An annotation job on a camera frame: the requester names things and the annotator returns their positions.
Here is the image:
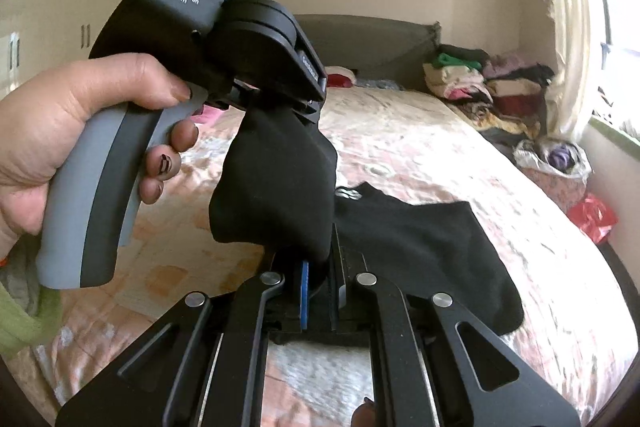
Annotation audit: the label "cream curtain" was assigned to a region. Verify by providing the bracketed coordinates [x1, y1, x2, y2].
[546, 0, 604, 142]

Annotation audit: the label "grey headboard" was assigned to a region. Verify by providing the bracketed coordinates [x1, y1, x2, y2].
[297, 14, 442, 90]

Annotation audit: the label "black sweater with orange cuffs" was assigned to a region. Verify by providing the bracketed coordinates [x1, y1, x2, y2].
[208, 109, 524, 335]

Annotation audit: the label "red plastic bag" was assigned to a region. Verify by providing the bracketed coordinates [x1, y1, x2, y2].
[567, 193, 618, 245]

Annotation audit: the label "right hand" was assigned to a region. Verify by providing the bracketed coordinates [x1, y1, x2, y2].
[350, 397, 376, 427]

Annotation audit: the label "floral bag with clothes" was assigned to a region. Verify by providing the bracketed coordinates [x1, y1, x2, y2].
[513, 136, 591, 212]

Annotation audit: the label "pink white bedspread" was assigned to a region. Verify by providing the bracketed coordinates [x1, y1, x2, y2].
[8, 88, 638, 423]

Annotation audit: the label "green sleeve left forearm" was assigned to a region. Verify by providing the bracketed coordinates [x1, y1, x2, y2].
[0, 235, 63, 358]

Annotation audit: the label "pink quilt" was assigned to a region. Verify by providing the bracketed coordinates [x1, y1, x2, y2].
[191, 105, 224, 124]

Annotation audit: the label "folded clothes pile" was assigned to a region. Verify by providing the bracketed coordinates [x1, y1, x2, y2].
[423, 44, 555, 140]

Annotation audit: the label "left hand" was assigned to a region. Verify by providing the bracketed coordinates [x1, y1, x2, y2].
[0, 52, 201, 249]

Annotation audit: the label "red white folded clothes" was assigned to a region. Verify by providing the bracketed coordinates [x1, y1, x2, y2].
[326, 66, 357, 88]

